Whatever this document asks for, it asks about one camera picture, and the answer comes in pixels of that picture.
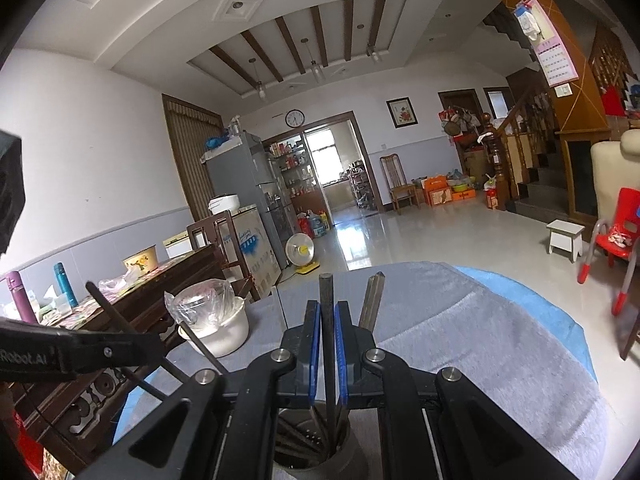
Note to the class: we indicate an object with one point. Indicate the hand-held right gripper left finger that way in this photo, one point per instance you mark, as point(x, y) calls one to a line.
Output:
point(314, 350)

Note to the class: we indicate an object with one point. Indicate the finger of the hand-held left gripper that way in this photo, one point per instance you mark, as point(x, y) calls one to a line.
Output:
point(125, 350)

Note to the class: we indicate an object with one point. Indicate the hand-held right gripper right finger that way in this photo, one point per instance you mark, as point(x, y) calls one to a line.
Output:
point(341, 350)

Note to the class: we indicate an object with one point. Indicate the grey metal utensil cup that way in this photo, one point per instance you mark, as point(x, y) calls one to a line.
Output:
point(350, 466)

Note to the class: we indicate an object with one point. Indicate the dark carved wooden sideboard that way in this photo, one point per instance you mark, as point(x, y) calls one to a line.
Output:
point(145, 300)

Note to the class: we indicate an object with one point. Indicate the green tissue box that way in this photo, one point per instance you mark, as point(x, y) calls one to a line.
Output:
point(55, 302)

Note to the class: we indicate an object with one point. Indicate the purple thermos bottle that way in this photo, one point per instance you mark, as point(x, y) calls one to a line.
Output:
point(21, 297)

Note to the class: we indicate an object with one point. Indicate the white plastic bag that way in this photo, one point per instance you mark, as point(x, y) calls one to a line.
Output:
point(117, 282)

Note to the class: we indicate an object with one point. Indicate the teal thermos bottle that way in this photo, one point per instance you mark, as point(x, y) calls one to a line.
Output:
point(65, 285)

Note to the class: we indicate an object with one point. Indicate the clear plastic bag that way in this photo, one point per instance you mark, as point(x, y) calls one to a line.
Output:
point(200, 305)

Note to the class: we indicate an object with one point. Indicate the red plastic object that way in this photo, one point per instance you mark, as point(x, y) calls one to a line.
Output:
point(27, 445)

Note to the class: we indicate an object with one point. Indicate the white plastic basin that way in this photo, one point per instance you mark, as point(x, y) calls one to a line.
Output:
point(225, 335)

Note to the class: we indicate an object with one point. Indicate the yellow floral bowl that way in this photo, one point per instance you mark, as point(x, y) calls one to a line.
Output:
point(141, 260)

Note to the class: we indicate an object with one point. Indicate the small white electric fan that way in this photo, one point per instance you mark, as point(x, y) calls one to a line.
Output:
point(301, 251)

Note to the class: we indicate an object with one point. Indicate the cream box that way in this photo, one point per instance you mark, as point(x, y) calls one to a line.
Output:
point(177, 247)

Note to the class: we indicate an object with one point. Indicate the white chest freezer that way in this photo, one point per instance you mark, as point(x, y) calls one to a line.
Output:
point(255, 250)

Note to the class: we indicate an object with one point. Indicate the blue water jug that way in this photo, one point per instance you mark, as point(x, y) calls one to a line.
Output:
point(318, 225)

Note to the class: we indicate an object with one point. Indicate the dark wooden dining chair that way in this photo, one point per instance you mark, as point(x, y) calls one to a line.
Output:
point(210, 220)

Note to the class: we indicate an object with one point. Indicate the shelf with bottles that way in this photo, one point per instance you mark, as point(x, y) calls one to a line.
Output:
point(295, 170)

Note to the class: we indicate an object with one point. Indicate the orange cardboard boxes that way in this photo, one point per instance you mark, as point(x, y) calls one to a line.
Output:
point(442, 192)

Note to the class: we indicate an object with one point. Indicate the brown wooden chair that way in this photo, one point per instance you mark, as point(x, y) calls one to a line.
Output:
point(395, 170)

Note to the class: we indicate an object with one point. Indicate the grey refrigerator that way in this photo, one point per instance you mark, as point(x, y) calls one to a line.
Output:
point(240, 165)

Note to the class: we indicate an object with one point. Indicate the brown striped curtain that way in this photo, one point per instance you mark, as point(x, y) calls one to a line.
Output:
point(195, 160)

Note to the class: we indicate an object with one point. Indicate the blue tablecloth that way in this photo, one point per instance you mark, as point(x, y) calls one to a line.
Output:
point(540, 310)

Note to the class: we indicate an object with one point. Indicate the red plastic container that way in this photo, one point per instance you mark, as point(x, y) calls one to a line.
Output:
point(492, 194)

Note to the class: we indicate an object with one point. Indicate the wooden stair railing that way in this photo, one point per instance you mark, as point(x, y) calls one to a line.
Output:
point(492, 160)

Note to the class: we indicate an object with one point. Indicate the framed flower picture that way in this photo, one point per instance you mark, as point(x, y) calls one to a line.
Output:
point(401, 113)

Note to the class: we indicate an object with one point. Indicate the small white stool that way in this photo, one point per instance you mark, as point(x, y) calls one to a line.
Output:
point(565, 230)

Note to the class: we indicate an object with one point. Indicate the bunch of hanging bags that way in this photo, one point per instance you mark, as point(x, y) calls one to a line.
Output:
point(460, 122)

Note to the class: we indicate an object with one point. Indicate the glass pendant lamp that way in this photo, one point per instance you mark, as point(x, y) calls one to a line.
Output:
point(316, 72)
point(374, 52)
point(261, 91)

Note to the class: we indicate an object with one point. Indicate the dark wooden stool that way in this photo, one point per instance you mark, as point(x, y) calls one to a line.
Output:
point(631, 335)

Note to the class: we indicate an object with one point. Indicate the red plastic chair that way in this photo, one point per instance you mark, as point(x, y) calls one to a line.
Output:
point(625, 220)

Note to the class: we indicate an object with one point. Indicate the cream sofa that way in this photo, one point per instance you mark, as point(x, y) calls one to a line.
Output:
point(610, 170)

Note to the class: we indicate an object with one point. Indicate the orange wooden column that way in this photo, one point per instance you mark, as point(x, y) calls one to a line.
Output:
point(585, 105)

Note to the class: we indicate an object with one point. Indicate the round wall clock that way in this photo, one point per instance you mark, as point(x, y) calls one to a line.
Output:
point(294, 118)

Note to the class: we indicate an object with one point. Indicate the pink wall calendar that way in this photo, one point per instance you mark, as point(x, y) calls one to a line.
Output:
point(555, 60)

